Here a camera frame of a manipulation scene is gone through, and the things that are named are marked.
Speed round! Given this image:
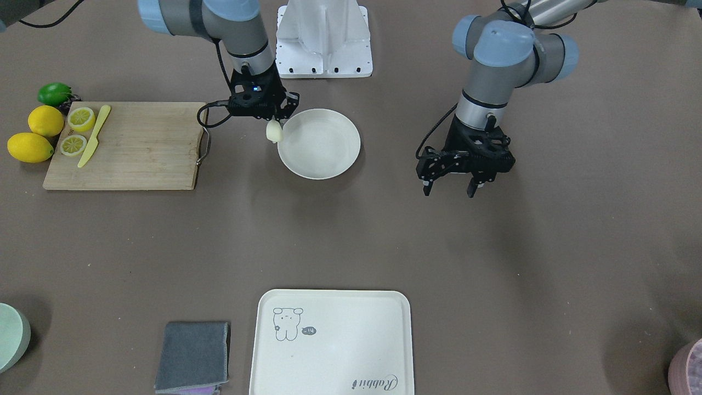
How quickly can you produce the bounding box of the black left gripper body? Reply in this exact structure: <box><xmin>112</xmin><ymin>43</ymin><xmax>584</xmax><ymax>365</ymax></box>
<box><xmin>415</xmin><ymin>116</ymin><xmax>516</xmax><ymax>182</ymax></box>

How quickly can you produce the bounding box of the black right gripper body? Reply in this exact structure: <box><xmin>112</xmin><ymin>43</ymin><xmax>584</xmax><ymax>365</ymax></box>
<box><xmin>227</xmin><ymin>65</ymin><xmax>287</xmax><ymax>119</ymax></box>

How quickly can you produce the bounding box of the cream round plate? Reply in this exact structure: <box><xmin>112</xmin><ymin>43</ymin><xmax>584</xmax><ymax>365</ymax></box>
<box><xmin>278</xmin><ymin>109</ymin><xmax>361</xmax><ymax>180</ymax></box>

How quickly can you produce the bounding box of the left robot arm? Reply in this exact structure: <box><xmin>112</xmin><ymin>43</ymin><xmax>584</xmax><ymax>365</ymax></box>
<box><xmin>415</xmin><ymin>1</ymin><xmax>594</xmax><ymax>197</ymax></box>

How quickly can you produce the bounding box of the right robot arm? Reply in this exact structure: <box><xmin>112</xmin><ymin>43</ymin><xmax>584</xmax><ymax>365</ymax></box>
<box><xmin>138</xmin><ymin>1</ymin><xmax>300</xmax><ymax>121</ymax></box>

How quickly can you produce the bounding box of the cream rectangular tray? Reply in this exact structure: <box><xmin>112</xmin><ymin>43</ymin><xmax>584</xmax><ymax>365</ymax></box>
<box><xmin>249</xmin><ymin>289</ymin><xmax>415</xmax><ymax>394</ymax></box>

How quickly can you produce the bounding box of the wooden cutting board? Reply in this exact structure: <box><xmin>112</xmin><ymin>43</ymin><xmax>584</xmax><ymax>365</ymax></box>
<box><xmin>43</xmin><ymin>101</ymin><xmax>204</xmax><ymax>191</ymax></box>

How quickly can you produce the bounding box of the yellow plastic knife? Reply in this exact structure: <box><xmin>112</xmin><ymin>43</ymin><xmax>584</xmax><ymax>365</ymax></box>
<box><xmin>77</xmin><ymin>105</ymin><xmax>112</xmax><ymax>168</ymax></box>

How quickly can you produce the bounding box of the lemon half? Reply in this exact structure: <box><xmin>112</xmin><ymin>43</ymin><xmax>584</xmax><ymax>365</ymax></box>
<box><xmin>58</xmin><ymin>133</ymin><xmax>88</xmax><ymax>157</ymax></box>
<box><xmin>67</xmin><ymin>106</ymin><xmax>97</xmax><ymax>133</ymax></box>

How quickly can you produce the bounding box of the green lime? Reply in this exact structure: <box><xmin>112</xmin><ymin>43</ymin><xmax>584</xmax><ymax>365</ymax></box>
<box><xmin>37</xmin><ymin>82</ymin><xmax>73</xmax><ymax>107</ymax></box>

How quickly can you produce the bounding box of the yellow lemon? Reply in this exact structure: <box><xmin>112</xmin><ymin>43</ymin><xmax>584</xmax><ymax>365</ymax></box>
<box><xmin>27</xmin><ymin>105</ymin><xmax>64</xmax><ymax>137</ymax></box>
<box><xmin>7</xmin><ymin>132</ymin><xmax>54</xmax><ymax>164</ymax></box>

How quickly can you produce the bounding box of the grey folded cloth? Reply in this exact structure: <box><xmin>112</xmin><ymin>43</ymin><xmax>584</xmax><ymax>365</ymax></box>
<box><xmin>155</xmin><ymin>321</ymin><xmax>230</xmax><ymax>394</ymax></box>

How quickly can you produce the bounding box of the pink ribbed bowl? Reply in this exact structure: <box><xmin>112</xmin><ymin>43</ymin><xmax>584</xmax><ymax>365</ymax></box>
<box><xmin>667</xmin><ymin>339</ymin><xmax>701</xmax><ymax>394</ymax></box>

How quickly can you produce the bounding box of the mint green bowl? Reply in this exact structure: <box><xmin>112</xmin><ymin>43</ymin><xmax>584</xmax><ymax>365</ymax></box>
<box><xmin>1</xmin><ymin>303</ymin><xmax>31</xmax><ymax>373</ymax></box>

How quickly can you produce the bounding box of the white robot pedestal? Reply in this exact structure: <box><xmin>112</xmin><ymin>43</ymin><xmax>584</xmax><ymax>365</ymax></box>
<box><xmin>276</xmin><ymin>1</ymin><xmax>373</xmax><ymax>78</ymax></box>

